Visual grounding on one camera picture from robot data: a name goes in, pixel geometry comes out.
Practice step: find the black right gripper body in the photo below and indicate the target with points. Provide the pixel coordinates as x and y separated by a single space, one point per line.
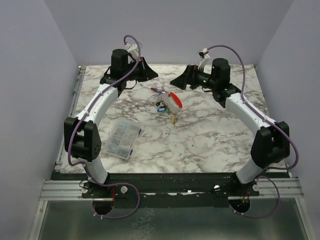
188 76

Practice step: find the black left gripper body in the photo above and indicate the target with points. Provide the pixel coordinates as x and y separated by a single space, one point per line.
137 74

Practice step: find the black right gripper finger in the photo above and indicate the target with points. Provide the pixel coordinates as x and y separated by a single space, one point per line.
188 70
181 81

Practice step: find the grey key organizer red handle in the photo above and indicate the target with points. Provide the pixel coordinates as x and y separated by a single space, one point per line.
172 101

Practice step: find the blue key tag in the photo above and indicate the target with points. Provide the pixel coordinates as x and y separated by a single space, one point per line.
160 109

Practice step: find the yellow key tag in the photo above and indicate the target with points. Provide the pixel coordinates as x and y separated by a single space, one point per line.
174 120

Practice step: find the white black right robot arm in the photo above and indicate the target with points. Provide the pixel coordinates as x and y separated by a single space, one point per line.
270 144

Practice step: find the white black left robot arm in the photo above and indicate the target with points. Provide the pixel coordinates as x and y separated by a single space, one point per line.
82 140

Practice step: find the blue red screwdriver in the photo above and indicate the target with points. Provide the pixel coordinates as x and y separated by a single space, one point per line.
154 89

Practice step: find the clear plastic screw organizer box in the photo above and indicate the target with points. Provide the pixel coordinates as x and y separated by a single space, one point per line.
122 139

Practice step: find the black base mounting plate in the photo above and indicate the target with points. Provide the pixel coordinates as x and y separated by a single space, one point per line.
124 189

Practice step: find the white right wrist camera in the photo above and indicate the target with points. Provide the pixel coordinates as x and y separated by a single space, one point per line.
204 58

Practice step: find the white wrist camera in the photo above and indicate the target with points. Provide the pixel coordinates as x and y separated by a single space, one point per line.
204 58
133 49

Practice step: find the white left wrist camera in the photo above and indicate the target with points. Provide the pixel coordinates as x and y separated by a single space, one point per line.
133 49

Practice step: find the aluminium front rail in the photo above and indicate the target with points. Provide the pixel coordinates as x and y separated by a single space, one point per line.
69 190

